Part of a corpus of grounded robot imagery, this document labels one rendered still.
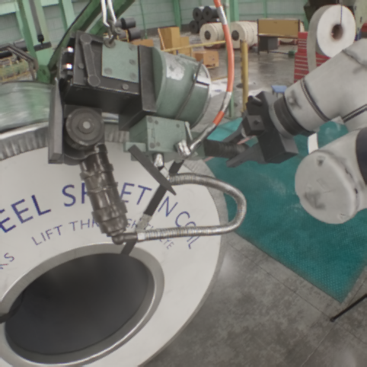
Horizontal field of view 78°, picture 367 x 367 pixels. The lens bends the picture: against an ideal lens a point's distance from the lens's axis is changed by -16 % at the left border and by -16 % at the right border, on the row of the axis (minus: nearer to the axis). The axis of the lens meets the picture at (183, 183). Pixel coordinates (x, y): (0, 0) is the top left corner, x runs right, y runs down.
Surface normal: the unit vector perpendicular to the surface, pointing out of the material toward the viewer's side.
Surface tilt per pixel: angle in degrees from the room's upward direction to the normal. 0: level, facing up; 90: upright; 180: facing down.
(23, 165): 90
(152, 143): 58
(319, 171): 88
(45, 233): 90
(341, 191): 90
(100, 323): 2
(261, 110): 65
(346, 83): 77
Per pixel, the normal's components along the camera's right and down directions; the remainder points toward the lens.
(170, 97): 0.51, 0.51
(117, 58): 0.59, -0.18
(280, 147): -0.80, 0.00
